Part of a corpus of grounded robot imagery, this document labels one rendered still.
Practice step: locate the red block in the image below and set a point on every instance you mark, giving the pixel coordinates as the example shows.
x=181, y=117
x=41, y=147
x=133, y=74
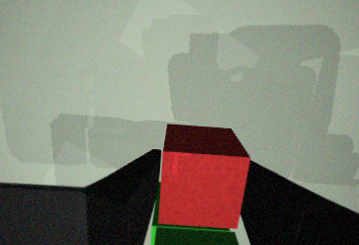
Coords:
x=203, y=176

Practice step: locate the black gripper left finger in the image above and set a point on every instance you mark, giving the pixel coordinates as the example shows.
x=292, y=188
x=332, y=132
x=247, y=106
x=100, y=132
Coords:
x=115, y=210

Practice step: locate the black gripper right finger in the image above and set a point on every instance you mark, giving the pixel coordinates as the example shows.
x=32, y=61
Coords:
x=276, y=211

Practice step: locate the green cube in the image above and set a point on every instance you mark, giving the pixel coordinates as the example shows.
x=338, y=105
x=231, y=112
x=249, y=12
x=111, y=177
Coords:
x=176, y=236
x=156, y=218

